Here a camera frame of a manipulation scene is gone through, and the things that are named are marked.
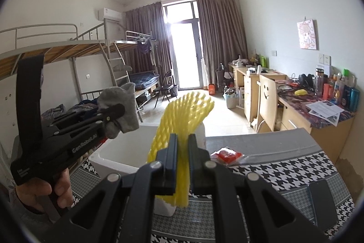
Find blue patterned quilt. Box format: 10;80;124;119
41;99;100;121

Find white bucket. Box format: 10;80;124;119
222;89;239;109

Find white foam box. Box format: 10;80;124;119
89;123;161;175

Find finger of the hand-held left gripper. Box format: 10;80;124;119
46;107;101;129
53;104;126;139

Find printed paper sheets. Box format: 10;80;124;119
306;100;344;126

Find hanging dark clothes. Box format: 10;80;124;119
136;39;154;55

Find black headphones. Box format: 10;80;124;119
298;74;316;88

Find plain wooden desk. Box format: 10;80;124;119
229;62;286;122

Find row of toiletry bottles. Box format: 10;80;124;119
314;67;360;113

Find wall picture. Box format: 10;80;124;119
296;19;319;50

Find red snack packet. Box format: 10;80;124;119
210;148;251;166

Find grey sock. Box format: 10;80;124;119
97;82;140;139

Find black folding chair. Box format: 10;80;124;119
155;69;178;109

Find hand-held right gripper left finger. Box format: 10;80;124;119
58;133;179;243

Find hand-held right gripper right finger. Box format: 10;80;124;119
188;133;331;243

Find white air conditioner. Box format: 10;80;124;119
98;7;120;22

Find black smartphone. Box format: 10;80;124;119
308;179;339;232

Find metal bunk bed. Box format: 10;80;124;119
114;30;161;95
0;24;144;124

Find person's left hand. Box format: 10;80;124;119
15;167;74;213

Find wooden desk with patterned cover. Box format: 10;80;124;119
277;78;356;164

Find brown curtain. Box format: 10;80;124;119
196;0;248;87
125;2;171;81

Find yellow foam net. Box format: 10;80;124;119
147;91;215;208

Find white pump bottle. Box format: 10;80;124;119
154;121;207;217

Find glass balcony door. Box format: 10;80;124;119
162;0;204;90

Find person's left forearm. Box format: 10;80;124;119
0;183;57;233

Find wooden chair with smiley face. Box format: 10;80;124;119
257;74;281;132

